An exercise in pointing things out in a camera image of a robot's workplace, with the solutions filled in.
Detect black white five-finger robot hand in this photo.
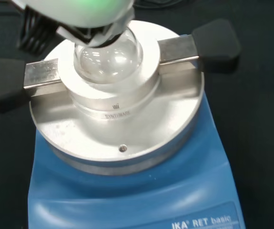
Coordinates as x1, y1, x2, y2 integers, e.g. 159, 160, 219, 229
8, 0, 136, 50

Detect blue base heater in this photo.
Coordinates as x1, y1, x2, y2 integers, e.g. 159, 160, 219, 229
28, 31, 238, 229

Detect silver heating block black handles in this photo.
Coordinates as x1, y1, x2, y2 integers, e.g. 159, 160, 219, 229
0, 19, 242, 120

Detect clear round-bottom flask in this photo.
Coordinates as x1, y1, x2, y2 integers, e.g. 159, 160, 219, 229
73, 25, 144, 84

